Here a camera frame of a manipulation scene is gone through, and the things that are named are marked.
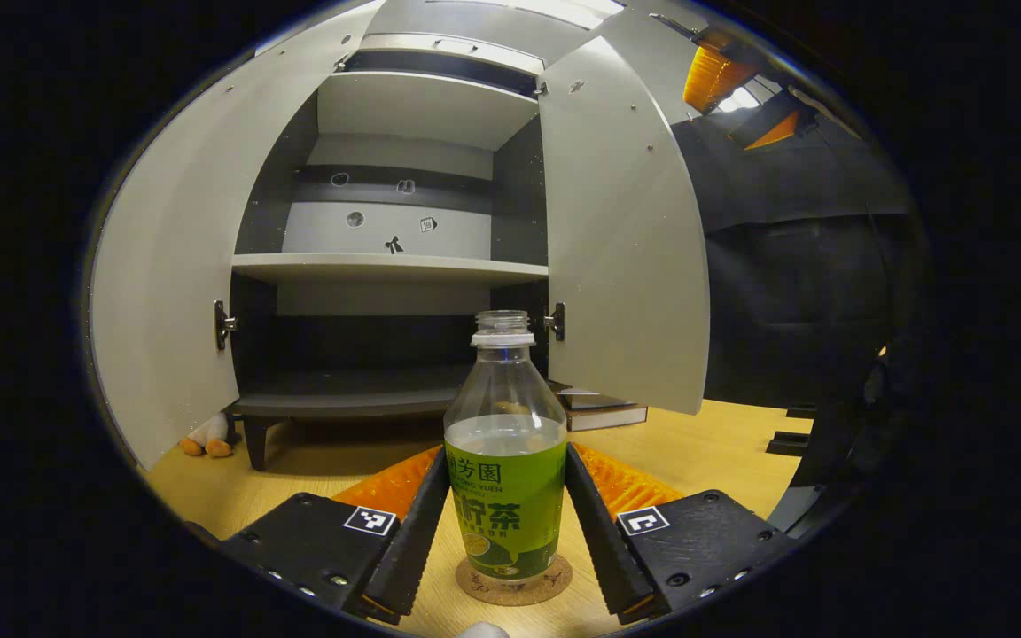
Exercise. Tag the white cabinet door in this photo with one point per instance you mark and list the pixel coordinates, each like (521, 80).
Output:
(626, 248)
(174, 266)

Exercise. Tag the plush penguin toy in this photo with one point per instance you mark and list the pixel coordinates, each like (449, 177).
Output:
(209, 432)

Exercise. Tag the black stand foot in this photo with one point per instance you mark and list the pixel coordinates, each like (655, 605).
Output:
(787, 443)
(801, 411)

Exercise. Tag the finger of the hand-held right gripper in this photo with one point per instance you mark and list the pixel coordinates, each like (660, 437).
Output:
(772, 133)
(710, 80)

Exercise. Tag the white cabinet shelf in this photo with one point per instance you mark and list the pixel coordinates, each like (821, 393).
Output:
(386, 268)

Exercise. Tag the white and grey cabinet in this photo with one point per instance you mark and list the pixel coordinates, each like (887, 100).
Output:
(457, 230)

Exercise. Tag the round cork coaster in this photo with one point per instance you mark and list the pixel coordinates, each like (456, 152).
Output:
(555, 580)

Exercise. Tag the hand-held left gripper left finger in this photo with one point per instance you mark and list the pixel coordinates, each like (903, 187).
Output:
(409, 540)

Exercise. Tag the black backdrop cloth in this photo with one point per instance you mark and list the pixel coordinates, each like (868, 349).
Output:
(785, 266)

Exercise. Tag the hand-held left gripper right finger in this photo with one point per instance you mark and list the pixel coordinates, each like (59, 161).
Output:
(599, 540)

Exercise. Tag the ceiling light panel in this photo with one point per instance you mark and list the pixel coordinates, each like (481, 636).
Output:
(738, 99)

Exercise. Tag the green label clear bottle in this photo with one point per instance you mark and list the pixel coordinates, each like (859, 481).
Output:
(506, 496)

